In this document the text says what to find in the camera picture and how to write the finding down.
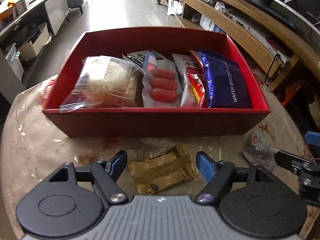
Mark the gold snack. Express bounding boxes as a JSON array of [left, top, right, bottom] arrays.
[[129, 145, 196, 195]]

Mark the silver foil snack packet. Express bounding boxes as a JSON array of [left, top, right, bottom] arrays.
[[243, 127, 279, 172]]

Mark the clear rice cake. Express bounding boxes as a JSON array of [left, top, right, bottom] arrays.
[[60, 56, 143, 112]]

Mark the red cardboard box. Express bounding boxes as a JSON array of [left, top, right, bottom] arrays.
[[42, 26, 271, 138]]

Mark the blue wafer biscuit pack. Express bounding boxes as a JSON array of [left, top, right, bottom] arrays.
[[199, 50, 252, 109]]

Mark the red sausage pack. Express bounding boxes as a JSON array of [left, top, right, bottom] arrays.
[[142, 53, 182, 108]]

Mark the wooden tv cabinet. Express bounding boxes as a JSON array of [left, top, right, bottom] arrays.
[[157, 0, 319, 91]]

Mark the red white snack packet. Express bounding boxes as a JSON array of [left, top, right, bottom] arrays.
[[172, 54, 207, 108]]

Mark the green white cracker packet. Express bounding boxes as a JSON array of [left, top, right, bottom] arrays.
[[122, 50, 165, 68]]

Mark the blue white box on shelf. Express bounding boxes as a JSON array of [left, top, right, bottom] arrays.
[[199, 15, 225, 33]]

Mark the cardboard box under table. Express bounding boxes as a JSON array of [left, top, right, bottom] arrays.
[[18, 23, 52, 62]]

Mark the white plastic bag on floor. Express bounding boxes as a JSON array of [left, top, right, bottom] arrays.
[[167, 0, 183, 16]]

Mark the dark long side table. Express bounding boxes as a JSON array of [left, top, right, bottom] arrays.
[[1, 0, 69, 103]]

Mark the white box on table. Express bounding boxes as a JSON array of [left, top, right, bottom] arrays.
[[15, 0, 28, 16]]

